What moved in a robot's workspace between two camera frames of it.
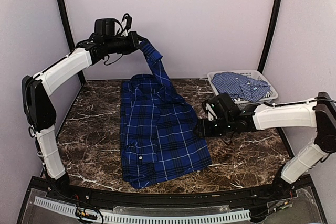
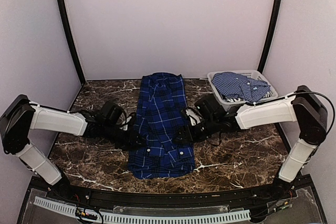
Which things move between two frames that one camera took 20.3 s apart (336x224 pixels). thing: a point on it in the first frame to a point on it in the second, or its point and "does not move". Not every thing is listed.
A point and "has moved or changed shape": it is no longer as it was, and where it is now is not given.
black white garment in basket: x=268 y=95 does not move
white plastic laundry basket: x=252 y=74 does not move
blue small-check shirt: x=238 y=85 does not move
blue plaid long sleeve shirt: x=159 y=137 has moved or changed shape
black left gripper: x=134 y=37 to x=129 y=142
